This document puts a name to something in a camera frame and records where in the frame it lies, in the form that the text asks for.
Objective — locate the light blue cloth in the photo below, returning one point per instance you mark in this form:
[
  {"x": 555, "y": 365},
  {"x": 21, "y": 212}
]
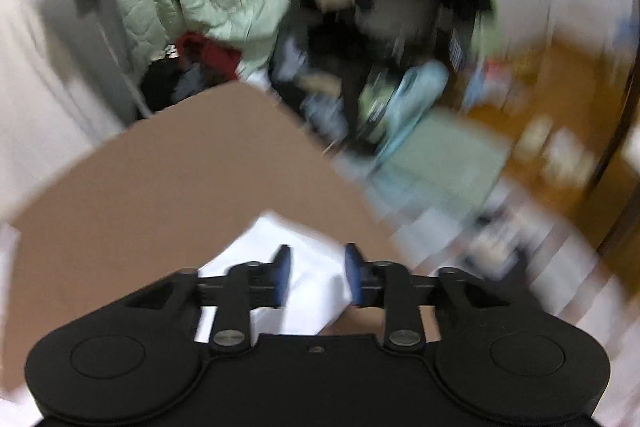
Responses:
[{"x": 420, "y": 87}]

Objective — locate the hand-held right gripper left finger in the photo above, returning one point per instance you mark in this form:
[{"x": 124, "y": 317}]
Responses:
[{"x": 282, "y": 277}]

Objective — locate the pale green mat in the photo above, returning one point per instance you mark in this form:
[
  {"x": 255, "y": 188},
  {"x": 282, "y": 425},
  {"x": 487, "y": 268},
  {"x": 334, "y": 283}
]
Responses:
[{"x": 450, "y": 157}]

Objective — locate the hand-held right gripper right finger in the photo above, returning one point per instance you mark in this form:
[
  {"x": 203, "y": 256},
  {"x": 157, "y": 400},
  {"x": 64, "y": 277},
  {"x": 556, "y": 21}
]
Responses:
[{"x": 354, "y": 277}]

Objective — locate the red garment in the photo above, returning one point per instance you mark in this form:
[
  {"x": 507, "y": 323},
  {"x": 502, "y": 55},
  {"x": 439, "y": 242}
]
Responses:
[{"x": 210, "y": 54}]

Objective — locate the brown bed sheet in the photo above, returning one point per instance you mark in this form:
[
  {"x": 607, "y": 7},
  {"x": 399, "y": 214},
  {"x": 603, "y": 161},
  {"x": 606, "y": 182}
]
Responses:
[{"x": 175, "y": 182}]

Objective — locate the white t-shirt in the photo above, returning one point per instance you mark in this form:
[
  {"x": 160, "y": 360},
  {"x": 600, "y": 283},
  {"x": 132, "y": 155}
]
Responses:
[{"x": 310, "y": 267}]

